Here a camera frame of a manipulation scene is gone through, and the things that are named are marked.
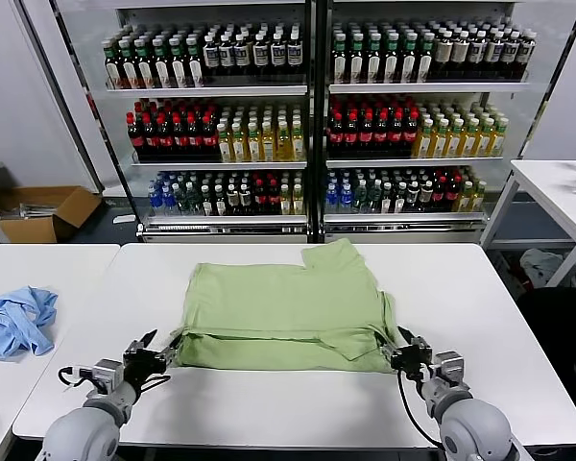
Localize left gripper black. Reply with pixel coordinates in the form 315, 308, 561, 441
120, 328, 186, 386

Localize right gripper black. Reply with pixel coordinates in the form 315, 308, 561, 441
374, 325, 434, 383

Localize light green polo shirt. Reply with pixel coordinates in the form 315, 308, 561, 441
170, 239, 399, 376

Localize grey clothes pile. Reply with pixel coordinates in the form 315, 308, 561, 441
518, 248, 565, 291

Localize crumpled light blue shirt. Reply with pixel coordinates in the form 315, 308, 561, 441
0, 286, 60, 361

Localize open cardboard box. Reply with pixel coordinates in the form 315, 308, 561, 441
0, 184, 103, 244

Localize metal rods bundle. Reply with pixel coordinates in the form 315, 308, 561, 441
17, 202, 54, 217

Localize yellow tea bottle white cap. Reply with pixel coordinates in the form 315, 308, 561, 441
447, 118, 465, 159
477, 117, 493, 158
260, 121, 276, 162
246, 122, 262, 163
290, 119, 307, 162
463, 117, 480, 159
432, 118, 449, 159
217, 123, 233, 163
414, 118, 434, 160
276, 120, 292, 162
491, 117, 508, 158
231, 122, 248, 163

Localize white side table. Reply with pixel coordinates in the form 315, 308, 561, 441
479, 158, 576, 292

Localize white drinks display cabinet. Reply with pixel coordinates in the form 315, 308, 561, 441
88, 0, 318, 244
316, 0, 529, 244

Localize green cap dark tea bottle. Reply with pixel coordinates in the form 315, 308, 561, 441
383, 32, 401, 85
366, 32, 384, 85
103, 38, 121, 90
152, 36, 171, 89
119, 37, 137, 90
186, 36, 205, 89
134, 37, 154, 90
348, 32, 366, 85
417, 32, 435, 84
169, 36, 187, 89
332, 32, 349, 85
400, 32, 419, 85

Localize white label dark drink bottle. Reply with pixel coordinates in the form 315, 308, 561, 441
502, 29, 520, 80
204, 34, 221, 76
219, 33, 236, 76
285, 30, 303, 74
252, 32, 270, 75
234, 33, 252, 76
269, 31, 286, 75
518, 29, 538, 80
486, 29, 504, 80
468, 29, 487, 81

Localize beige label dark drink bottle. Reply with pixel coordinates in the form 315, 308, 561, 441
435, 29, 454, 81
452, 29, 470, 81

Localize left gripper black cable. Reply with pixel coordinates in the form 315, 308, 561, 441
137, 373, 172, 394

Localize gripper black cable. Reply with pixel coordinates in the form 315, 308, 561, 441
395, 369, 446, 453
137, 373, 172, 394

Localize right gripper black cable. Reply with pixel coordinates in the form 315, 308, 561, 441
395, 369, 446, 453

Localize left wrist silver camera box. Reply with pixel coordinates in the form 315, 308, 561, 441
90, 357, 127, 391

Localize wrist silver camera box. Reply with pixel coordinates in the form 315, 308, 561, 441
433, 350, 472, 386
90, 357, 127, 391

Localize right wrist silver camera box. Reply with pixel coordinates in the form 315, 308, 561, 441
433, 350, 472, 386

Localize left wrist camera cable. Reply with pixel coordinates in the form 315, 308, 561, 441
58, 365, 97, 388

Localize glass cabinet door black frame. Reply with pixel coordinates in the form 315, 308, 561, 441
16, 0, 143, 236
482, 0, 576, 241

